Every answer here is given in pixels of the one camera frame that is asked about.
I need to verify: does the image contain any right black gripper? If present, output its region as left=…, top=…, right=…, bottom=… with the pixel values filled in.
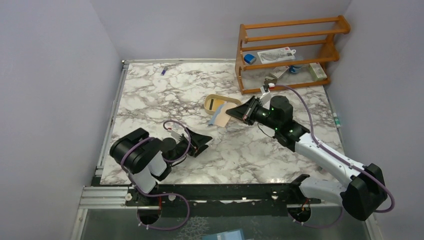
left=226, top=96, right=281, bottom=132

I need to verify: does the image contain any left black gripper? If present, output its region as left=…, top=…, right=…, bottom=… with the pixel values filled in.
left=168, top=127, right=212, bottom=165

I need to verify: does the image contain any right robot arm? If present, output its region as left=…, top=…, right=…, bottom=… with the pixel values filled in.
left=226, top=95, right=392, bottom=221

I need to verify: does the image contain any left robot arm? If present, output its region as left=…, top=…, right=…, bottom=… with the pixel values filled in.
left=109, top=127, right=213, bottom=206

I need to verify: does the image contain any tan oval tray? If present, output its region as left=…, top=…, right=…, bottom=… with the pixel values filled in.
left=203, top=94, right=242, bottom=115

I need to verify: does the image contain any blue small box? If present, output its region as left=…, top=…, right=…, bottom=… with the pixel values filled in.
left=243, top=54, right=257, bottom=65

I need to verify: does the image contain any white packaged item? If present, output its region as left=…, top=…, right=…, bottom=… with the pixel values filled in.
left=257, top=47, right=297, bottom=64

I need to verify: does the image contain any blue white cup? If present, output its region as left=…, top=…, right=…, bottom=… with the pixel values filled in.
left=289, top=64, right=304, bottom=74

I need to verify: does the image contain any green white box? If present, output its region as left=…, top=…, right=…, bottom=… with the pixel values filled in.
left=308, top=62, right=328, bottom=82

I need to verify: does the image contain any blue object at bottom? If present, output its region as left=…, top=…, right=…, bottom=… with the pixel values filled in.
left=201, top=229, right=245, bottom=240

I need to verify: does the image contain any orange wooden rack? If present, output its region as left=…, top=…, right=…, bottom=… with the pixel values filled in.
left=234, top=15, right=351, bottom=95

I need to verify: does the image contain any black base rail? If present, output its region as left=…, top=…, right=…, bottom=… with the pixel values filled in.
left=125, top=183, right=321, bottom=218

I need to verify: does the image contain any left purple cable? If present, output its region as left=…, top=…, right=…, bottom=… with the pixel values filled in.
left=119, top=119, right=192, bottom=232

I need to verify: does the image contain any purple cable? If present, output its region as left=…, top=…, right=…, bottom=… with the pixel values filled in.
left=119, top=119, right=192, bottom=232
left=268, top=84, right=396, bottom=229

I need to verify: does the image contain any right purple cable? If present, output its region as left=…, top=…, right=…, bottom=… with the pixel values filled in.
left=268, top=84, right=396, bottom=229

